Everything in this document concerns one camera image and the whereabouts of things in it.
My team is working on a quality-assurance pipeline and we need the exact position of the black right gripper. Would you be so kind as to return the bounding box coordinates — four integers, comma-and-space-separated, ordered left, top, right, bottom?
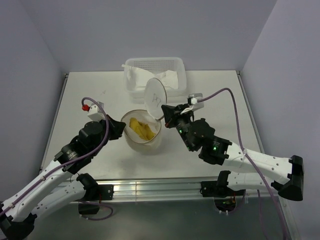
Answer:
161, 103, 195, 151

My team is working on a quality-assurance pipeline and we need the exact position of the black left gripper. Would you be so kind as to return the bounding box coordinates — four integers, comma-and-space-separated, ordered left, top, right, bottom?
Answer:
91, 114, 126, 156

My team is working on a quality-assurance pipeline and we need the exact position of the yellow bra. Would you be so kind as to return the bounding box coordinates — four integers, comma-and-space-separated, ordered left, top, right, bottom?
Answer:
129, 117, 156, 141

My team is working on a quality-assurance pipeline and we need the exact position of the white bra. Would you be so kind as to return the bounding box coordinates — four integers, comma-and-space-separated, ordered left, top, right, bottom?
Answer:
122, 64, 179, 91

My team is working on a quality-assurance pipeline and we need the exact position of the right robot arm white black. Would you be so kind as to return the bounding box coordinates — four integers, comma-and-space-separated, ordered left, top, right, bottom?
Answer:
161, 104, 304, 202

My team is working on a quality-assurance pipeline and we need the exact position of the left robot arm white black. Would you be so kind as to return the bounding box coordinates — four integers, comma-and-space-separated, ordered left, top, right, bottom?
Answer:
0, 116, 126, 240

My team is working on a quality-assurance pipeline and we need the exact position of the white perforated plastic basket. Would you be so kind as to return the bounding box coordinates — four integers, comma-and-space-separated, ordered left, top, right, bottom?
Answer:
122, 57, 188, 99

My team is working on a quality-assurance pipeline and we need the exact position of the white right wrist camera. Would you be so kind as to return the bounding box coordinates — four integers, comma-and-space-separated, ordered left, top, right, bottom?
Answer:
180, 93, 204, 115

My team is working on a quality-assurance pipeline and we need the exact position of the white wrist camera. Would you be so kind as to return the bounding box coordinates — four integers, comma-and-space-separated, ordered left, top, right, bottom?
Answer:
82, 103, 105, 122
180, 93, 204, 115

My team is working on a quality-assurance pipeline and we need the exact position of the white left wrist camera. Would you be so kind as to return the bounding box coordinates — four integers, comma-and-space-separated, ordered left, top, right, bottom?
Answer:
82, 103, 105, 122

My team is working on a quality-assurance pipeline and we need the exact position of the aluminium mounting rail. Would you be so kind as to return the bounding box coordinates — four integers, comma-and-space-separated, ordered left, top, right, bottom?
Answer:
24, 174, 287, 203

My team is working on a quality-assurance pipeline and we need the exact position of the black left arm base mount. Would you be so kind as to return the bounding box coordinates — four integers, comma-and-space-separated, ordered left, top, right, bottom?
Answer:
77, 184, 114, 216

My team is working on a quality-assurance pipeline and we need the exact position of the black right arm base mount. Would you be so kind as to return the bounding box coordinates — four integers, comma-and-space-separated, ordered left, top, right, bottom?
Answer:
199, 181, 246, 212

